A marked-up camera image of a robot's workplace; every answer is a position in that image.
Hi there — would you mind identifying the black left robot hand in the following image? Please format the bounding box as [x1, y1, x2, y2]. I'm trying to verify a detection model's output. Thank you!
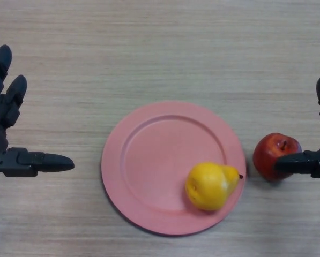
[0, 44, 75, 183]

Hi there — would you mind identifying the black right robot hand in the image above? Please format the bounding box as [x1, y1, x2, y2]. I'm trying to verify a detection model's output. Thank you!
[274, 44, 320, 179]

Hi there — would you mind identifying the yellow pear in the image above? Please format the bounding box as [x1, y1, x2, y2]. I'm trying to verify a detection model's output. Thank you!
[185, 161, 244, 211]

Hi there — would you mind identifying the pink round plate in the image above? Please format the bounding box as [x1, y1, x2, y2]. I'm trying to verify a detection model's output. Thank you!
[100, 101, 247, 236]

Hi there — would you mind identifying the red apple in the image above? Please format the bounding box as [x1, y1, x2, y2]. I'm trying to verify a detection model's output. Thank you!
[252, 133, 302, 182]

